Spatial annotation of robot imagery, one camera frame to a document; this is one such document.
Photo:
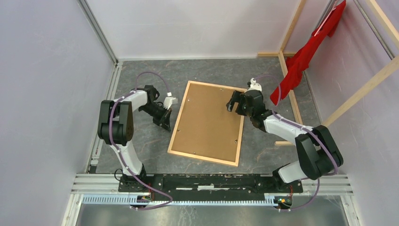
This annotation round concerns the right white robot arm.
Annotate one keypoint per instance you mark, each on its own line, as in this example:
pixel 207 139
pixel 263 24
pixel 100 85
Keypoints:
pixel 318 154

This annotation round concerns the brown backing board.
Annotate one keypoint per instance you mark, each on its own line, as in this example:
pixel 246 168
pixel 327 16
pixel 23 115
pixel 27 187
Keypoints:
pixel 209 124

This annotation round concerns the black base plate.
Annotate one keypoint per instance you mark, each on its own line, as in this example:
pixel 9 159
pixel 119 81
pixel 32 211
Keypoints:
pixel 208 187

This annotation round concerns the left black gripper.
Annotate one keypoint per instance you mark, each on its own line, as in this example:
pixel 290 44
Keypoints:
pixel 163 121

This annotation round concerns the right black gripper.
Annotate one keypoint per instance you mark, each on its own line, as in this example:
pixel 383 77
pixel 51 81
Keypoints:
pixel 237 96

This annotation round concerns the aluminium rail base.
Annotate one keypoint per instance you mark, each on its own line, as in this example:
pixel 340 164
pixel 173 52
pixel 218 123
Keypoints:
pixel 103 189

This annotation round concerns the wooden stand structure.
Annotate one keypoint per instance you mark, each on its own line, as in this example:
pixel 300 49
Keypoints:
pixel 354 75

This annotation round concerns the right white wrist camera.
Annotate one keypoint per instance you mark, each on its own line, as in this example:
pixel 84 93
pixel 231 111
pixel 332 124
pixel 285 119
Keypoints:
pixel 253 85

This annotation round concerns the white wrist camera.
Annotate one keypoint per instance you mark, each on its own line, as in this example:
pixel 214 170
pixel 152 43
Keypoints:
pixel 169 100
pixel 253 85

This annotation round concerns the red cloth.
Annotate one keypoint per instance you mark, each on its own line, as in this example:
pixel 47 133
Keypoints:
pixel 300 61

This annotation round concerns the wooden picture frame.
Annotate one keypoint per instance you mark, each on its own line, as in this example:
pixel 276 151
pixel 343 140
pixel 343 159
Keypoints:
pixel 174 149

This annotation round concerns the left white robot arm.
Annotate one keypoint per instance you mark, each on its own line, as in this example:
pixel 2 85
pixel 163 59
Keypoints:
pixel 116 125

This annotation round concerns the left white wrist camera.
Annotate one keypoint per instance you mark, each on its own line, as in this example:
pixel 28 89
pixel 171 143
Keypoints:
pixel 169 100

